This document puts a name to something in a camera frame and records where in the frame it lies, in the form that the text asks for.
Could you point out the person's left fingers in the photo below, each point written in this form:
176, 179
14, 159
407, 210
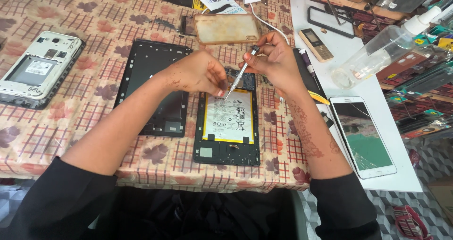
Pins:
218, 79

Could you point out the opened tablet with battery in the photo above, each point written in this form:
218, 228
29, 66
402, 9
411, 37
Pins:
228, 126

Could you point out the small metal bracket part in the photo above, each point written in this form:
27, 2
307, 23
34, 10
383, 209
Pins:
166, 24

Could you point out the person's left hand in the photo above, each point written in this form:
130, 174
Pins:
193, 72

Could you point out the small dark phone frame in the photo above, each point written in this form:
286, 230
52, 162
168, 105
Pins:
187, 26

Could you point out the yellow plastic pry tool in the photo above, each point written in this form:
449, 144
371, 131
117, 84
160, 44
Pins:
318, 97

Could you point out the red striped sandal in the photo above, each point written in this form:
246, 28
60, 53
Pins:
410, 222

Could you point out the clear yellowed phone case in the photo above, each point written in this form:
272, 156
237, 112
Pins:
226, 28

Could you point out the person's right hand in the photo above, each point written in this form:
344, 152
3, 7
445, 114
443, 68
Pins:
279, 64

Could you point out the black screen panel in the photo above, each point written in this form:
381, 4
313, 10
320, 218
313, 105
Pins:
300, 77

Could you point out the purple black screwdriver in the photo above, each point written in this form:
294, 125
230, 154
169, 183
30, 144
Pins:
308, 64

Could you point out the white phone without back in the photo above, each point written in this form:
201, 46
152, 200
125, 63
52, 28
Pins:
37, 70

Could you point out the clear spray bottle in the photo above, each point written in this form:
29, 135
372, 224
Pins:
378, 52

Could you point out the black tablet back cover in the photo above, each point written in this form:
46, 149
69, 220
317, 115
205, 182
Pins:
148, 73

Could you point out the white tablet cracked screen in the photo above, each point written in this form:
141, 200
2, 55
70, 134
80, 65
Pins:
364, 137

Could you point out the silver precision screwdriver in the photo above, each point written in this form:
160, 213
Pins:
241, 73

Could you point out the rack of packaged accessories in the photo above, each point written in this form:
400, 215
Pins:
421, 77

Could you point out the black phone bezel frame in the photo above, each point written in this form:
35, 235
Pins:
311, 20

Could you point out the person's black clothing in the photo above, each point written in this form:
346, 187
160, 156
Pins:
177, 215

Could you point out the floral checked tablecloth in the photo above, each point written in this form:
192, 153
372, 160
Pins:
99, 24

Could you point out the gold keypad phone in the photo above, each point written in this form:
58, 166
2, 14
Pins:
316, 45

